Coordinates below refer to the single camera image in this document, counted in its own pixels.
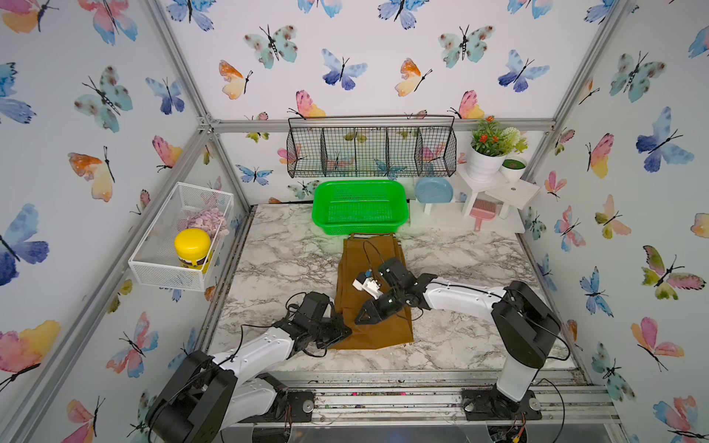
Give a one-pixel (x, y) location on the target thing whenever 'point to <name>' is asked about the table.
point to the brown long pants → (360, 254)
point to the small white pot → (512, 169)
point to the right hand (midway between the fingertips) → (359, 317)
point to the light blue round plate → (434, 190)
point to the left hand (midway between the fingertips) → (355, 329)
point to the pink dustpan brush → (483, 210)
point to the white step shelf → (511, 197)
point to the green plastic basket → (360, 207)
